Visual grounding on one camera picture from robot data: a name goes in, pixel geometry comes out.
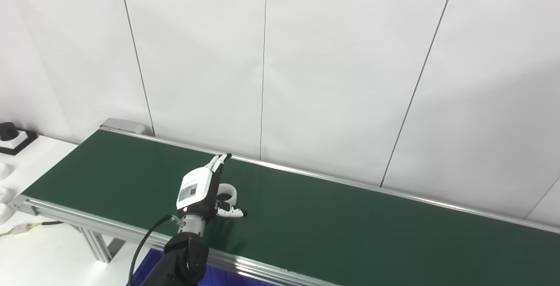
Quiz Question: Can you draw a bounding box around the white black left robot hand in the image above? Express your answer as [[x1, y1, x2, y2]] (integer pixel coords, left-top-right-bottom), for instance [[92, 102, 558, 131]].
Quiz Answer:
[[176, 153, 249, 222]]

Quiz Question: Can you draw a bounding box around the grey conveyor end cap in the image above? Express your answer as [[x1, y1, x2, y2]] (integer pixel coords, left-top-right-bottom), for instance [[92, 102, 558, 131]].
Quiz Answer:
[[99, 118, 146, 136]]

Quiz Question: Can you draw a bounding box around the white toothed ring part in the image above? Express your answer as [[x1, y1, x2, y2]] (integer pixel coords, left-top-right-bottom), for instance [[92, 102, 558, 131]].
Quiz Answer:
[[216, 183, 238, 204]]

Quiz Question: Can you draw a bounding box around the aluminium conveyor leg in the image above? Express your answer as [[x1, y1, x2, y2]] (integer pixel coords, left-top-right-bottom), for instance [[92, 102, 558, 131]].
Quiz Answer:
[[79, 226, 126, 264]]

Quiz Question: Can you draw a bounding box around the blue bin with white rings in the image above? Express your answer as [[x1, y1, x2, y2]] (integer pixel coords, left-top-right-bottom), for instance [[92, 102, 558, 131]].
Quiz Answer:
[[130, 248, 285, 286]]

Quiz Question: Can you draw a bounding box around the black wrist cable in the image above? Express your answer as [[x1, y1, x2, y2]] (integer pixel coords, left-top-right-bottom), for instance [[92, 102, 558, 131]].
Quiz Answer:
[[126, 214, 176, 286]]

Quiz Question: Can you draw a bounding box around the black knob on square base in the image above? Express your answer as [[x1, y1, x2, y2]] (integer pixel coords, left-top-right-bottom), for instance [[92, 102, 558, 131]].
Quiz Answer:
[[0, 122, 39, 156]]

